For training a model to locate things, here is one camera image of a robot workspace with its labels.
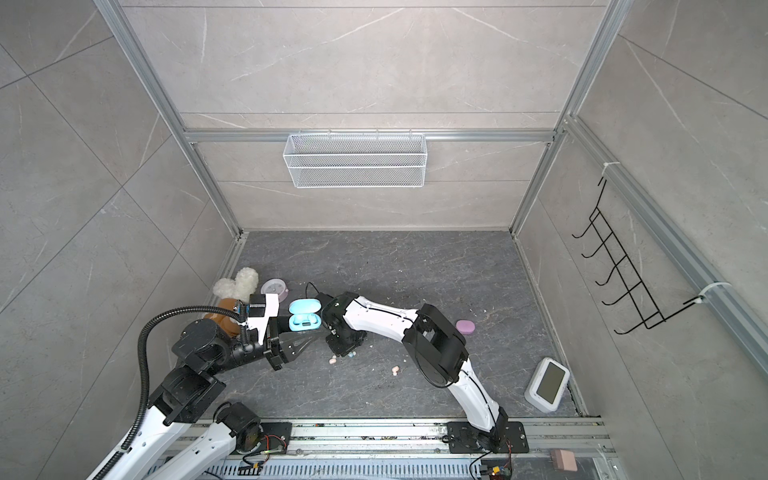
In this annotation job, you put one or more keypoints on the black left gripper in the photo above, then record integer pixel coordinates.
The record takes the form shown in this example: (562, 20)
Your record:
(277, 348)

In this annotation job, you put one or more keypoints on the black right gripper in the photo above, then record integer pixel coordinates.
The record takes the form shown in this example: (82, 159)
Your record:
(342, 351)

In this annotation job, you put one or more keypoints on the teal earbud charging case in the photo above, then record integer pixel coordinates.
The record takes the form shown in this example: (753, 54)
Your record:
(304, 315)

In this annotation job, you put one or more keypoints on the pink earbud charging case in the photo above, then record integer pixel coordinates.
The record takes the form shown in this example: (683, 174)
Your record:
(465, 327)

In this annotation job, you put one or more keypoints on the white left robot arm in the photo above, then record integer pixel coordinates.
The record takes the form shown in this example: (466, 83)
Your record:
(165, 413)

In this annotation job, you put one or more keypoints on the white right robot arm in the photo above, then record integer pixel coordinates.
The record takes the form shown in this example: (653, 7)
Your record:
(435, 346)

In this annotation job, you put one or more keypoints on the pink alarm clock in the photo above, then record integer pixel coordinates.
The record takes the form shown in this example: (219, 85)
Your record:
(277, 287)

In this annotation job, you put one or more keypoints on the plush bunny brown hoodie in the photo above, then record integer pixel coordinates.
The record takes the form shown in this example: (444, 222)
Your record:
(229, 291)

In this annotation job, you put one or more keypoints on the white digital timer device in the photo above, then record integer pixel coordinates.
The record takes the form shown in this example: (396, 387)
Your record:
(547, 385)

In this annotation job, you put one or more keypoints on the slotted cable duct rail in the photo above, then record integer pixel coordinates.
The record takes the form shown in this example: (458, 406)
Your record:
(420, 449)

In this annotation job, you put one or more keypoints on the white wire mesh basket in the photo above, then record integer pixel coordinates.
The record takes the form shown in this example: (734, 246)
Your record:
(356, 160)

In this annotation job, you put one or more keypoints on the pink block beside rail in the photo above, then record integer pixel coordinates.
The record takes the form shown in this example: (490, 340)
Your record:
(564, 460)

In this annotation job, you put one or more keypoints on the black wall hook rack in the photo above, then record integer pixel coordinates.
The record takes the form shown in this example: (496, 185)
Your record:
(625, 273)

